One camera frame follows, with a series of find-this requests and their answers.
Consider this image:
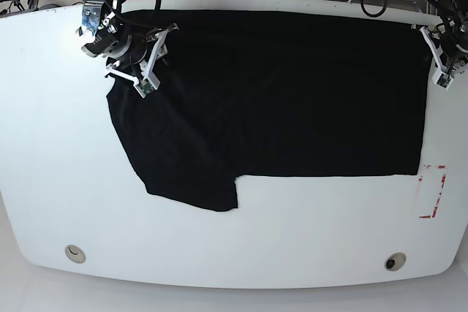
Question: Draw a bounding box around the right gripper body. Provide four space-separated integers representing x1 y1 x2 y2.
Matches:
77 12 150 69

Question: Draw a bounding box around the black T-shirt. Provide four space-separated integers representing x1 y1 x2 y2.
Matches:
107 10 431 212

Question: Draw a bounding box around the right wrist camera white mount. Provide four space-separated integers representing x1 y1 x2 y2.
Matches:
105 23 179 98

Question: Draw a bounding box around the right table cable grommet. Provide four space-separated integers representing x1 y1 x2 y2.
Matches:
384 253 407 272

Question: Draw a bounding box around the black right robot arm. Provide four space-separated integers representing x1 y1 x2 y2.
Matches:
76 0 164 75

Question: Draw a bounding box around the table cable grommet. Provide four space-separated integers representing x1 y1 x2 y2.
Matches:
384 253 407 272
65 245 86 264

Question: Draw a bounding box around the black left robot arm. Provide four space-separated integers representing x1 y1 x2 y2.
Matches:
420 0 467 76

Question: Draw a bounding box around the left table cable grommet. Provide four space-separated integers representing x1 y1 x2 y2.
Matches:
65 245 86 264

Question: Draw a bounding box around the red tape rectangle marking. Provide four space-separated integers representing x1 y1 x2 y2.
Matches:
414 164 448 219

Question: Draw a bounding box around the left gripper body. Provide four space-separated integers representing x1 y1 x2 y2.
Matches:
439 16 467 67

